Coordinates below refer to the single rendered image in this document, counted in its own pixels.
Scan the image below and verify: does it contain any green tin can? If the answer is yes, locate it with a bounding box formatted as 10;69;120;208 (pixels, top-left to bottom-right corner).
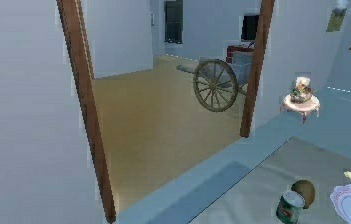
275;190;306;224

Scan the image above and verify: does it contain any grey cart with wooden wheel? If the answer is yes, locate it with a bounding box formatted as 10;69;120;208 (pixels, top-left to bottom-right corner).
175;51;255;113

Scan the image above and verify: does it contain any dark window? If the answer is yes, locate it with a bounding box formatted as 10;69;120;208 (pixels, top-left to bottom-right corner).
163;0;185;45

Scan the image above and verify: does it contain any round pink side table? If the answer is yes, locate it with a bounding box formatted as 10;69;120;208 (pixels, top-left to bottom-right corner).
279;93;321;124

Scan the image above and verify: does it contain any white flower pot plant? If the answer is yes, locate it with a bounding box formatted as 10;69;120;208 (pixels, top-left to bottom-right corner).
289;76;315;104

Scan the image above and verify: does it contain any brown round fruit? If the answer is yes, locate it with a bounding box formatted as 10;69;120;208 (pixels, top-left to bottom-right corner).
290;179;317;210

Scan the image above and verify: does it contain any brown wooden door frame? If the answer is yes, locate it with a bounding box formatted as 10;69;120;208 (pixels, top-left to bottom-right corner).
55;0;276;224

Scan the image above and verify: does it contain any black framed wall picture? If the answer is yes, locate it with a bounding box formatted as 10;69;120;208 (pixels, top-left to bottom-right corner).
240;13;261;43

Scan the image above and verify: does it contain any grey wall lamp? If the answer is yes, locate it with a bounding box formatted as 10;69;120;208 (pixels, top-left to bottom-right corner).
326;0;351;33

